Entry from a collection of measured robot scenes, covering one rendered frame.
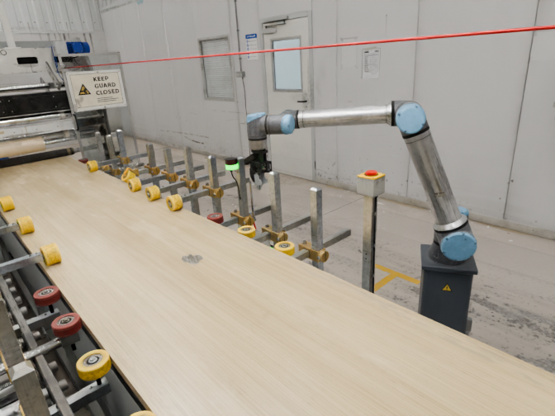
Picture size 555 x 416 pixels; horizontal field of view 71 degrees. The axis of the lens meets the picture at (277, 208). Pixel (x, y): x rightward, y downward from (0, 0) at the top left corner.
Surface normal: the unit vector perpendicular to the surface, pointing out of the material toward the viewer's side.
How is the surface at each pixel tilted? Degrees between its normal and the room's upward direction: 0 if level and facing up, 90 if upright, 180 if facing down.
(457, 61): 90
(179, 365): 0
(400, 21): 90
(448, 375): 0
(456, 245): 95
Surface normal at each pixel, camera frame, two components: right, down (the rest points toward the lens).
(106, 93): 0.68, 0.22
